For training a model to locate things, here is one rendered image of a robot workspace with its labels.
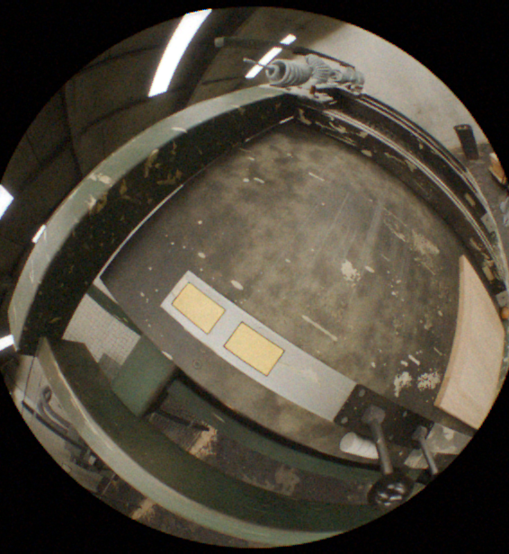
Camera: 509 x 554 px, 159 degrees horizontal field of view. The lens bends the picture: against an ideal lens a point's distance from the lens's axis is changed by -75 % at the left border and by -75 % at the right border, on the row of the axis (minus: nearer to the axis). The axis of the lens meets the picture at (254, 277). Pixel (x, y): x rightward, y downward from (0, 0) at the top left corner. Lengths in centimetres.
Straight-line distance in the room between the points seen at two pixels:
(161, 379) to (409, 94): 560
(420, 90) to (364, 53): 145
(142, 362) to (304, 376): 23
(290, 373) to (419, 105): 550
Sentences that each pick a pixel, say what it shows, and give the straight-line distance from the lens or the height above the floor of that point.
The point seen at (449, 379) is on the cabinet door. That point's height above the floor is 129.
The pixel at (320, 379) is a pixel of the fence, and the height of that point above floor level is 154.
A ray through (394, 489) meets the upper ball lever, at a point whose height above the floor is 154.
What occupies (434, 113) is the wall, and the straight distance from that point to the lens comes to 560.
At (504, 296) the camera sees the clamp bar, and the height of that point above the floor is 99.
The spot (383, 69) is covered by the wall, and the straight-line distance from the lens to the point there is 546.
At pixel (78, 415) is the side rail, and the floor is 170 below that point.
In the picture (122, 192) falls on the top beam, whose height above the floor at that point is 183.
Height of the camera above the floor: 171
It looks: 23 degrees down
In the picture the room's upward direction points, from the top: 45 degrees counter-clockwise
